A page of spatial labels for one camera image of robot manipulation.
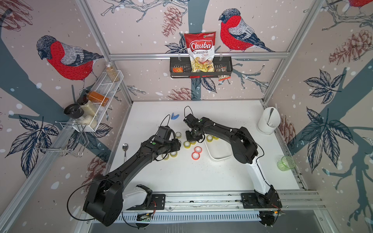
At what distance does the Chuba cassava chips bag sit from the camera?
2.67 ft

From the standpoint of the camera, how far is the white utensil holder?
0.94 meters

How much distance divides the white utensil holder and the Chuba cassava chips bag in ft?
1.50
